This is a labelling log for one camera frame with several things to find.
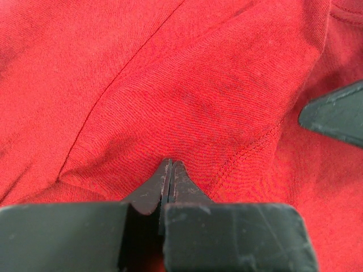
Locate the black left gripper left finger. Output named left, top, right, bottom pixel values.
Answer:
left=1, top=159, right=172, bottom=271

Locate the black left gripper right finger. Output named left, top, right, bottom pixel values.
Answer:
left=163, top=161, right=316, bottom=271

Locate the red t shirt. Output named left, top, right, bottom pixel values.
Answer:
left=1, top=1, right=362, bottom=271

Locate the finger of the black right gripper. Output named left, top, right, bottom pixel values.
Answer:
left=298, top=80, right=363, bottom=147

